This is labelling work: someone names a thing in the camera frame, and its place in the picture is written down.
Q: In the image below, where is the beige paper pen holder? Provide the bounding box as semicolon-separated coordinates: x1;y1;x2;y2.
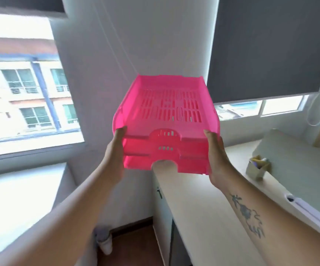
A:
245;155;271;180

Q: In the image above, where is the person's right forearm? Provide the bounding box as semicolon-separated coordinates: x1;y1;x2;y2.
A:
213;169;320;266

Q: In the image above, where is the white cabinet with black handle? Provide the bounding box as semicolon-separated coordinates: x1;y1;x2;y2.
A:
152;169;177;266

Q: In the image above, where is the white waste bin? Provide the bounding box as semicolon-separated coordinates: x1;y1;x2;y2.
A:
94;226;113;256

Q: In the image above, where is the person's left forearm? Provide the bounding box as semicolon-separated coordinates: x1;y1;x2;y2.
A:
0;166;122;266

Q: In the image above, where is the dark grey roller blind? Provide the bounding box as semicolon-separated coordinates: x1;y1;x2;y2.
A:
207;0;320;104
0;0;66;13

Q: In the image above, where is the light green desk mat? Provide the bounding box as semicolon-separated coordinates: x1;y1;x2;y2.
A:
252;129;320;219

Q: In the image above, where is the white blind pull cord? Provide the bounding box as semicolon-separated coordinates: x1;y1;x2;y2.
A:
306;93;320;127

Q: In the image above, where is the person's right hand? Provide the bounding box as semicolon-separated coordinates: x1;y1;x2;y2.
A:
203;130;235;189

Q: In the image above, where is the window with white frame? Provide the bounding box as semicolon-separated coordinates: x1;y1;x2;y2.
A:
0;12;86;164
213;93;319;122

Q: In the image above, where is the person's left hand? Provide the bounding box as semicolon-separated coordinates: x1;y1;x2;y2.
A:
102;126;128;186

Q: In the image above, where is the pink plastic document tray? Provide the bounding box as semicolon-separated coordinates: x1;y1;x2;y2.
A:
112;74;221;176

